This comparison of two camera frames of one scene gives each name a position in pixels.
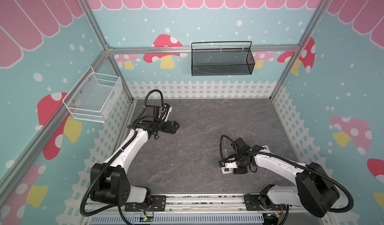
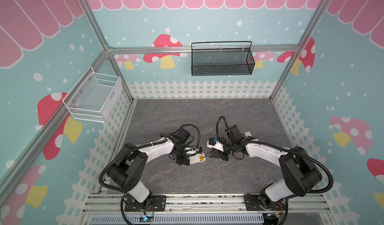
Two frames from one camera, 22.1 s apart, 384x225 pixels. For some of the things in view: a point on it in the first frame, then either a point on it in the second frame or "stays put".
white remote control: x=225 y=170 to x=195 y=158
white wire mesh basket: x=96 y=97 stays put
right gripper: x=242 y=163 to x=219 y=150
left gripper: x=173 y=129 to x=182 y=161
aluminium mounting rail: x=208 y=205 stays put
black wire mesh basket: x=212 y=58 stays put
